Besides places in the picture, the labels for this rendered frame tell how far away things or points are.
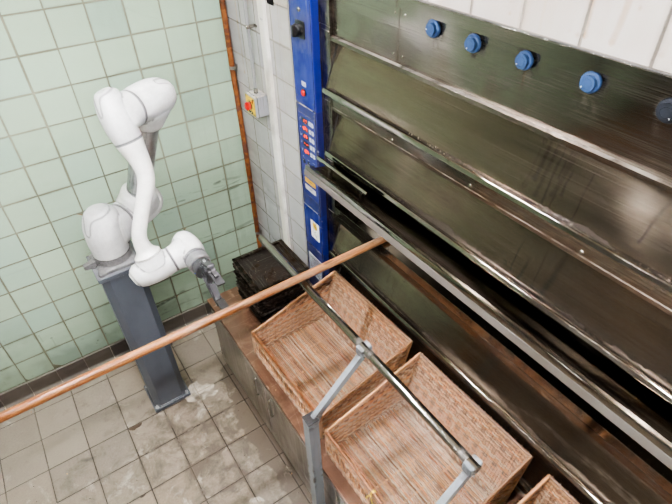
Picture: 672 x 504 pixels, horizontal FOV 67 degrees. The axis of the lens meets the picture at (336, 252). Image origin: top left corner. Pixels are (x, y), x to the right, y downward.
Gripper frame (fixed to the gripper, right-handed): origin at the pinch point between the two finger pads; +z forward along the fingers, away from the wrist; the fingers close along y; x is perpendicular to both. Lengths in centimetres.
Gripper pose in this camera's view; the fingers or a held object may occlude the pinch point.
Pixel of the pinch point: (223, 296)
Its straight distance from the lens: 186.4
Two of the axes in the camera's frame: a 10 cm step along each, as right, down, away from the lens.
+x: -8.3, 3.7, -4.2
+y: 0.2, 7.6, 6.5
